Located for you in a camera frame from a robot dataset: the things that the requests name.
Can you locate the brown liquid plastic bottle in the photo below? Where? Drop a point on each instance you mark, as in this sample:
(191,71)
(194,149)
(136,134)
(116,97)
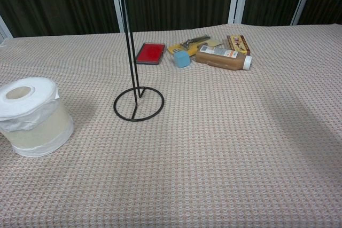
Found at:
(219,58)

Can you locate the white paper towel roll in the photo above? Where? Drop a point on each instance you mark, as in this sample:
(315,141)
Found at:
(32,121)

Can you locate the pink waffle weave tablecloth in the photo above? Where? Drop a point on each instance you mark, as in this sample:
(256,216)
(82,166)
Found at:
(213,145)

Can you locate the small blue cube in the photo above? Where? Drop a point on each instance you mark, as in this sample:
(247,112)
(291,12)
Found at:
(182,58)

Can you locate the beige sticky note pad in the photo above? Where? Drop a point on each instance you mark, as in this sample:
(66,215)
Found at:
(215,42)

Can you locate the red and gold box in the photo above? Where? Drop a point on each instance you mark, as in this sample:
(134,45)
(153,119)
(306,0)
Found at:
(239,43)

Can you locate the yellow card package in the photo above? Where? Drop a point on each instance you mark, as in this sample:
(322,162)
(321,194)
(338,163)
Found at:
(175,49)

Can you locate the silver metal tool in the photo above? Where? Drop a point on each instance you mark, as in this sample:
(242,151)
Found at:
(196,40)

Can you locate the red ink stamp pad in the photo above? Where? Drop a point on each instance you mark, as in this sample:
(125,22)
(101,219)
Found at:
(149,53)

